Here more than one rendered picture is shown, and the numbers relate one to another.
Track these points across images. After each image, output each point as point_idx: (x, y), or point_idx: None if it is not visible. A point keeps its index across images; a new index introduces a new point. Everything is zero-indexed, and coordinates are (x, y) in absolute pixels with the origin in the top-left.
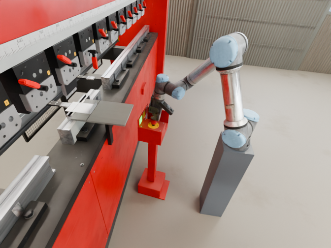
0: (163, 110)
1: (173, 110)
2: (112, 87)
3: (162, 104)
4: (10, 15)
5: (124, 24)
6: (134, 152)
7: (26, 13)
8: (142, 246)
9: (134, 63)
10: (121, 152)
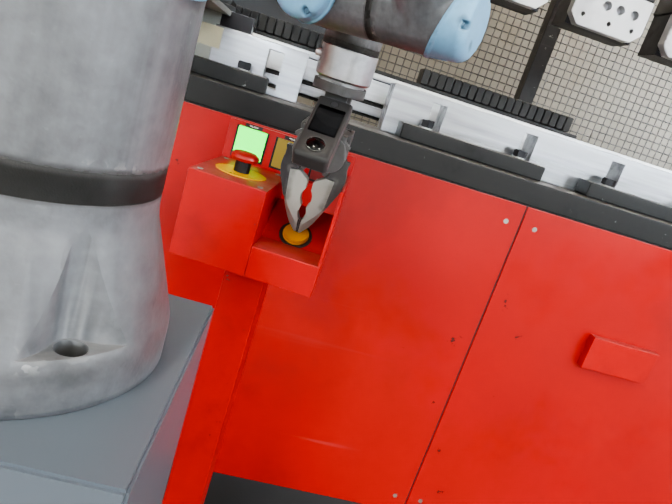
0: (343, 187)
1: (322, 155)
2: (394, 133)
3: (316, 104)
4: None
5: (638, 14)
6: (326, 493)
7: None
8: None
9: (620, 204)
10: (203, 290)
